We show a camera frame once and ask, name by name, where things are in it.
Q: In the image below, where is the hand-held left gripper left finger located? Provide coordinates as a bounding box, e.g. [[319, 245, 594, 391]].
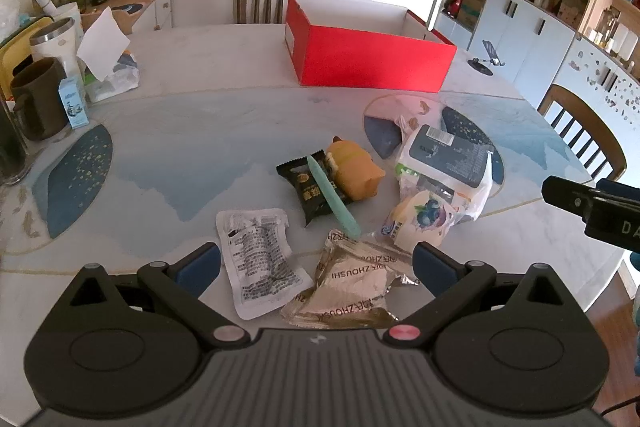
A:
[[65, 242, 252, 352]]

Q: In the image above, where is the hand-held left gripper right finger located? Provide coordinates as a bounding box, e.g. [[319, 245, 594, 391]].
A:
[[381, 241, 573, 352]]

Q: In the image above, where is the brown mug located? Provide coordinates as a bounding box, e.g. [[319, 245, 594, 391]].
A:
[[10, 58, 71, 142]]

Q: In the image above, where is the dark glass container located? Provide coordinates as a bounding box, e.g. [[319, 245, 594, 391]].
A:
[[0, 99, 31, 185]]

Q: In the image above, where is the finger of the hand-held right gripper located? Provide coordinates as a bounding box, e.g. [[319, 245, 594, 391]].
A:
[[596, 178, 640, 204], [542, 175, 602, 224]]

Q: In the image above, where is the black snack packet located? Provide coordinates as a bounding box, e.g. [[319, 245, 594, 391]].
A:
[[276, 149, 356, 228]]

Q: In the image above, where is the plastic tissue pack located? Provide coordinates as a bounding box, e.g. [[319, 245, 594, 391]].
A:
[[76, 7, 141, 102]]

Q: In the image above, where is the white sideboard cabinet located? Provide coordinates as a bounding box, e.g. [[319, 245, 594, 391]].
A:
[[80, 0, 173, 35]]

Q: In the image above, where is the red cardboard box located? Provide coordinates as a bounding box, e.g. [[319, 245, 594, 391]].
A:
[[284, 0, 458, 95]]

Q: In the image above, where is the blueberry snack packet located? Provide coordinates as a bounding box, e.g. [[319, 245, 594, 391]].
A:
[[381, 192, 458, 250]]

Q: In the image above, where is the white blue patterned desktop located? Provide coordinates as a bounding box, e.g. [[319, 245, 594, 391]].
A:
[[0, 23, 626, 348]]

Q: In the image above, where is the teal plastic stick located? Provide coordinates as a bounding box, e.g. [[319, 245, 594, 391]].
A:
[[306, 155, 362, 239]]

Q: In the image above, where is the silver printed snack packet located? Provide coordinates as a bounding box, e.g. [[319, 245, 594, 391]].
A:
[[216, 208, 314, 321]]

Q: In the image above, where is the small blue carton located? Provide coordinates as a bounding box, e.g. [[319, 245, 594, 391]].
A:
[[57, 77, 91, 130]]

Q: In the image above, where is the steel tumbler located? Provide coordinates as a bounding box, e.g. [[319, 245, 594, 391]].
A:
[[29, 18, 83, 78]]

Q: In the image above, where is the black phone stand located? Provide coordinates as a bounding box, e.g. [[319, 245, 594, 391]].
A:
[[467, 39, 506, 75]]

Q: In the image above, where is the white wooden wall cabinet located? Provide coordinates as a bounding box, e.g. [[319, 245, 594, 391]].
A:
[[432, 0, 640, 108]]

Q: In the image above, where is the clear pastry packet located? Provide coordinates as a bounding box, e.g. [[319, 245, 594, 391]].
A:
[[280, 229, 421, 330]]

